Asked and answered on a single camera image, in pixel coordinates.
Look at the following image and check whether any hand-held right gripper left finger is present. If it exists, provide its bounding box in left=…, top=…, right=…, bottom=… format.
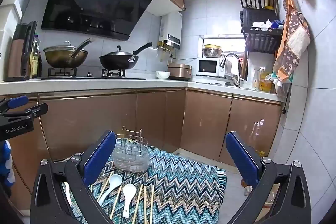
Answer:
left=30, top=130, right=117, bottom=224

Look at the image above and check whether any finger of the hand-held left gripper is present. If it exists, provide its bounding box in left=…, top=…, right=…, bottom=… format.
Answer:
left=0, top=95, right=29, bottom=112
left=16, top=103, right=48, bottom=119

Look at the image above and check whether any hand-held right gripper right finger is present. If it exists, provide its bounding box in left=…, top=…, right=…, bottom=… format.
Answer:
left=225, top=131, right=311, bottom=224

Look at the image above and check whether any pale white ceramic spoon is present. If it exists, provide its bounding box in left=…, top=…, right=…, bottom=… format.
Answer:
left=98, top=174, right=123, bottom=206

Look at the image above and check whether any clear plastic utensil holder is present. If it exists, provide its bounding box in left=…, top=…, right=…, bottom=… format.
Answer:
left=112, top=126, right=151, bottom=172

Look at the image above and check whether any person's left hand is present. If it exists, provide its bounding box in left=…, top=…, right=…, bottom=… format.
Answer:
left=0, top=140, right=16, bottom=197

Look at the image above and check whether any copper and black kettle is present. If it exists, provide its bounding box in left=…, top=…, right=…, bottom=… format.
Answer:
left=6, top=21, right=38, bottom=82

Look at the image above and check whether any cooking oil bottle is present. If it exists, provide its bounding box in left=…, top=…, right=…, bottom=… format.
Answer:
left=31, top=34, right=41, bottom=79

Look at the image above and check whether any white kitchen countertop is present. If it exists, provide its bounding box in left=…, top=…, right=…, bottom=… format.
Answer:
left=0, top=76, right=285, bottom=102

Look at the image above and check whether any brass wok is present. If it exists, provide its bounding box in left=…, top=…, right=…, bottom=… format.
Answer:
left=43, top=38, right=93, bottom=69

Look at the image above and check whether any black gas stove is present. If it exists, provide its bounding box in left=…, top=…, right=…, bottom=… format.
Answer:
left=41, top=67, right=147, bottom=80

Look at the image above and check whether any zigzag patterned knit cloth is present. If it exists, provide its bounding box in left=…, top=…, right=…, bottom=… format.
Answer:
left=60, top=145, right=227, bottom=224

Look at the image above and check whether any glass wok lid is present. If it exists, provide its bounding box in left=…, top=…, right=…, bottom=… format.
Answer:
left=43, top=41, right=88, bottom=53

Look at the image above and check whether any white cabinet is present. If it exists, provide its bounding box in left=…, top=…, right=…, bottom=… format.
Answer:
left=0, top=0, right=23, bottom=83

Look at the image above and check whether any yellow detergent bottle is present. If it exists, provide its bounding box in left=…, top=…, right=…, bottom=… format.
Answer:
left=259, top=68, right=273, bottom=93

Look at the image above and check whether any clear spray bottle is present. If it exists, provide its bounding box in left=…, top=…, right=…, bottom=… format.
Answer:
left=252, top=69, right=260, bottom=90

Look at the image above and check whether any black wok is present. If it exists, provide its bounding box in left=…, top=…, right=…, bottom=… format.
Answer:
left=99, top=42, right=153, bottom=70

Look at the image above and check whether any steel kitchen faucet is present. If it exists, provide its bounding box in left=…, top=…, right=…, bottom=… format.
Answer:
left=220, top=53, right=241, bottom=87

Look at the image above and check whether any white microwave oven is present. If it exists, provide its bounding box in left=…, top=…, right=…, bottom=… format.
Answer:
left=196, top=57, right=226, bottom=77

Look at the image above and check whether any copper rice cooker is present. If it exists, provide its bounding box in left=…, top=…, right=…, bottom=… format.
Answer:
left=167, top=62, right=193, bottom=81

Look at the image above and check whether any steel bowl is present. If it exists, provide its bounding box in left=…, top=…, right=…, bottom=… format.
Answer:
left=202, top=48, right=223, bottom=58

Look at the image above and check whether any kitchen window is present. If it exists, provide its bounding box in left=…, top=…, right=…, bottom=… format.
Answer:
left=199, top=35, right=248, bottom=59

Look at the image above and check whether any black dish rack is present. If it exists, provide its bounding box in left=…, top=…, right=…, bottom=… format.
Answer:
left=238, top=0, right=285, bottom=54

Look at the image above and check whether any orange floral apron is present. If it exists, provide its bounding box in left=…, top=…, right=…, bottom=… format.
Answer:
left=273, top=0, right=311, bottom=80

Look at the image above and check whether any white rag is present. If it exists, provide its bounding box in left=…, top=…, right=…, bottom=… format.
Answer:
left=251, top=19, right=273, bottom=31

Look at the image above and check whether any white water heater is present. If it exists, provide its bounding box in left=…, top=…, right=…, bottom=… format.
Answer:
left=159, top=12, right=183, bottom=49

